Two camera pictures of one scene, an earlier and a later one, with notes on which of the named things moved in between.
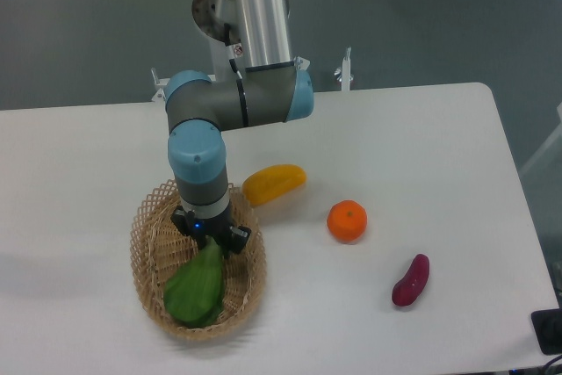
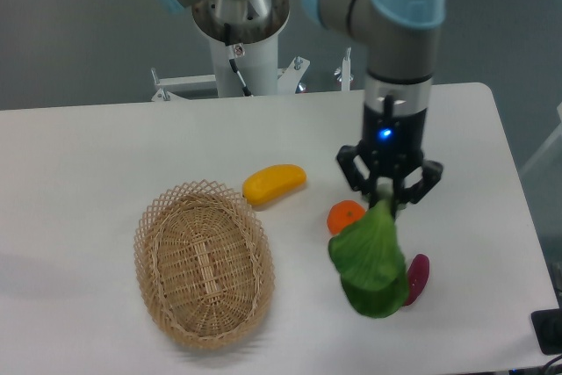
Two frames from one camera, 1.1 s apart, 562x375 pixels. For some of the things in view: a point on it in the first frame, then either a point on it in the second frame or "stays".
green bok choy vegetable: x=194 y=295 to x=369 y=258
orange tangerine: x=347 y=220 stays
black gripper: x=219 y=227 to x=391 y=145
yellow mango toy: x=272 y=183 stays
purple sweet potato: x=408 y=287 stays
